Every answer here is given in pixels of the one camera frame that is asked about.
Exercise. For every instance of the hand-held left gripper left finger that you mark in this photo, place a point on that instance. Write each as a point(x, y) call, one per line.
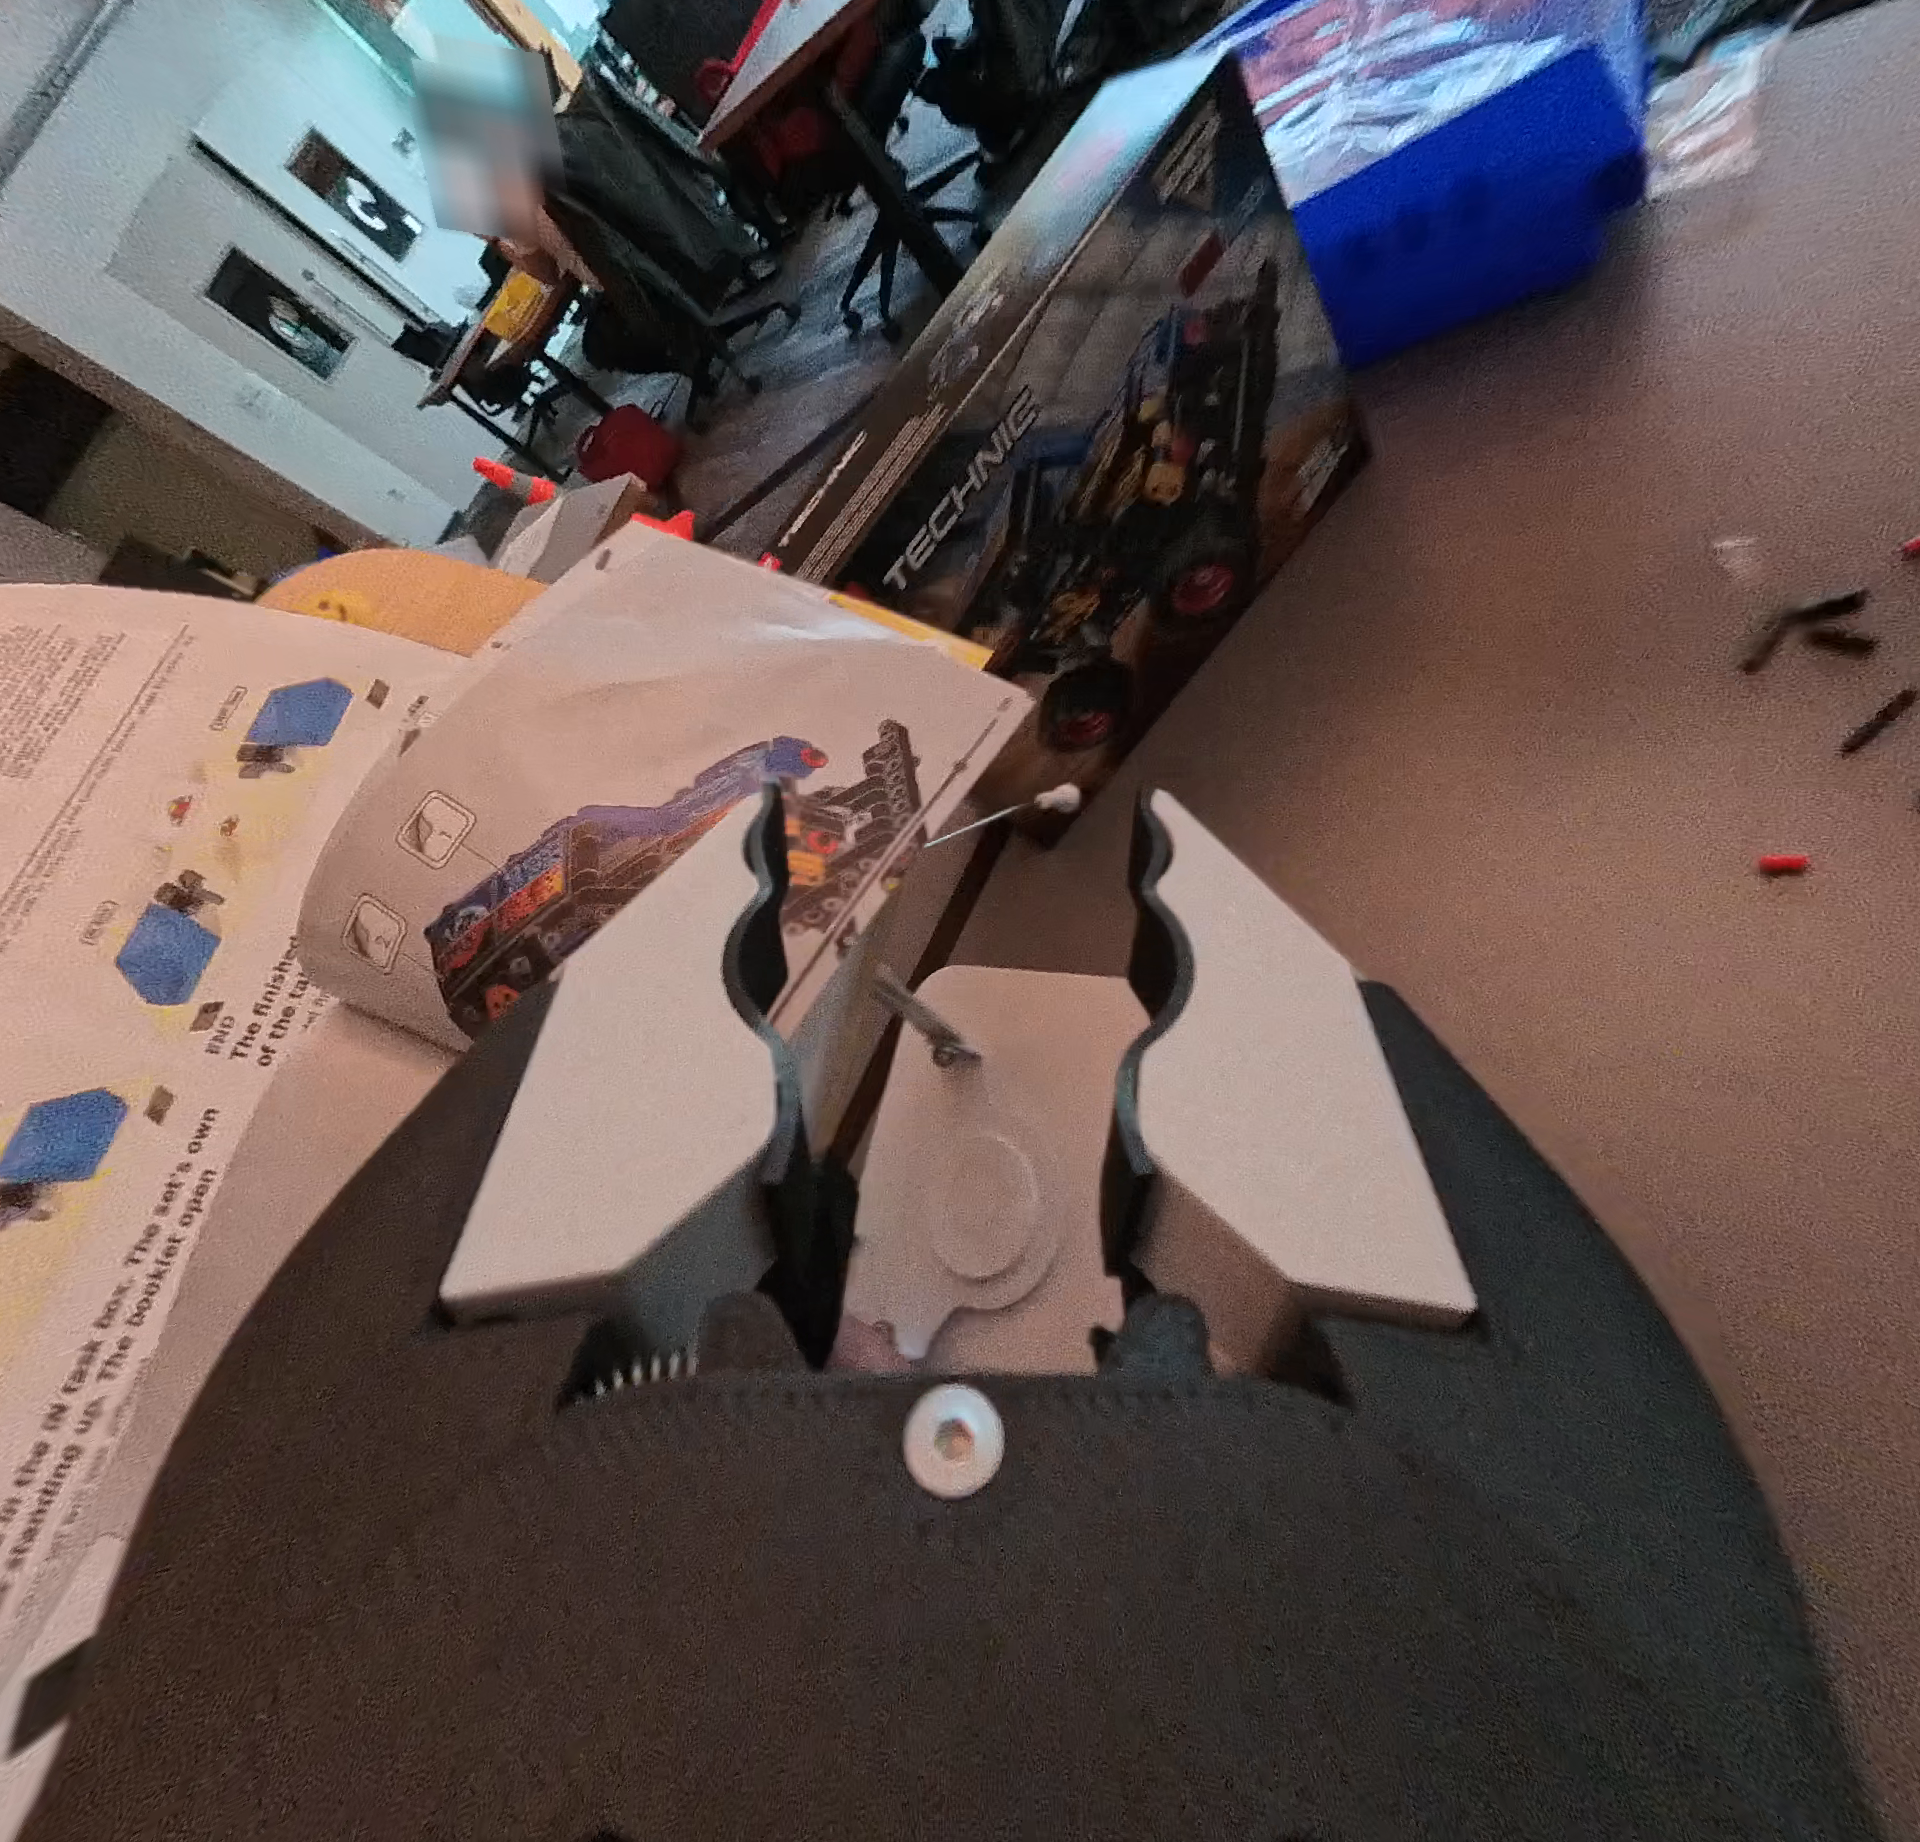
point(616, 1123)

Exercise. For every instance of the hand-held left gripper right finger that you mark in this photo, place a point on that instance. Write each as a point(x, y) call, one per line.
point(1291, 1123)

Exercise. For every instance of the instruction booklet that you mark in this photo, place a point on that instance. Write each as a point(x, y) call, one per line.
point(152, 898)

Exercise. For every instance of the small black pin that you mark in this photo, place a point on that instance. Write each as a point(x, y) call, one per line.
point(1841, 643)

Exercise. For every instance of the grey desk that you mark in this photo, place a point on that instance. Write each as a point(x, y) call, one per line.
point(1576, 673)

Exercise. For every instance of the white book stand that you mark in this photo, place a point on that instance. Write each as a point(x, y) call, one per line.
point(976, 1123)

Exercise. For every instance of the orange traffic cone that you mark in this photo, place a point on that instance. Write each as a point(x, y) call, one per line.
point(513, 480)

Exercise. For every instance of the red tote bag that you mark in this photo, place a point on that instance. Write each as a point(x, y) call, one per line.
point(631, 448)

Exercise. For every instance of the monster truck toy box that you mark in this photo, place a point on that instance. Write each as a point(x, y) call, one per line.
point(1081, 448)

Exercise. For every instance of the clear plastic scrap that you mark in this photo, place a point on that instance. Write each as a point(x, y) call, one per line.
point(1737, 553)

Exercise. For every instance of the black office chair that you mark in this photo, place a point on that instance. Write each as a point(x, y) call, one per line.
point(661, 236)

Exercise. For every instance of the blue storage bin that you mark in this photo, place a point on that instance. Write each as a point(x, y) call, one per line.
point(1472, 236)

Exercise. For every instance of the clear plastic bag bundle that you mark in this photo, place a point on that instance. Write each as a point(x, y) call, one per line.
point(1427, 41)

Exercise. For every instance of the small clear plastic bag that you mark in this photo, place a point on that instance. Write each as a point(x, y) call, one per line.
point(1711, 101)

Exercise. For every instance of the wooden table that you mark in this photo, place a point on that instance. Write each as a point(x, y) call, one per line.
point(811, 11)

